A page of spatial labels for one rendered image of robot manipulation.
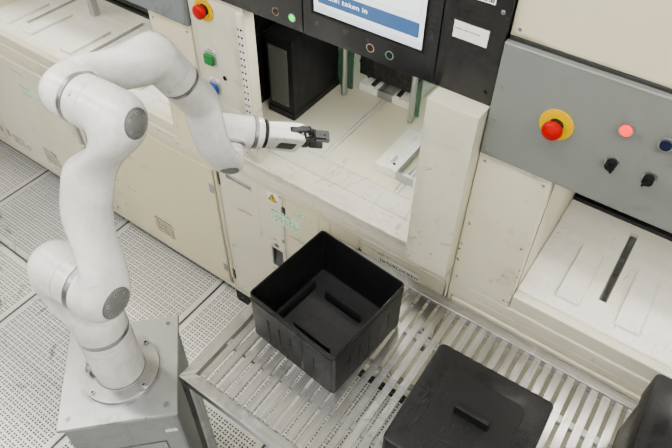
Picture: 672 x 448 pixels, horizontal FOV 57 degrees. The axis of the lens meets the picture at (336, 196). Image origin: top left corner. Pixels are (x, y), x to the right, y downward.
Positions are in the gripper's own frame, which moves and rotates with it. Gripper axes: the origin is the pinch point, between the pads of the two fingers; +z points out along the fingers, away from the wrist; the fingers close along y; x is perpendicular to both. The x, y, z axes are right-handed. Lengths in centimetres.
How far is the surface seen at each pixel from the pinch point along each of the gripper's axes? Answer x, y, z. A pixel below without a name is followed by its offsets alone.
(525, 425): -73, 28, 35
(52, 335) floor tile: -42, -135, -62
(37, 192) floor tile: 29, -183, -74
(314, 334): -50, -11, 1
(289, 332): -50, 1, -10
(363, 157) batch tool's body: 4.5, -22.7, 24.5
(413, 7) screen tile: 11, 50, 1
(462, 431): -73, 23, 22
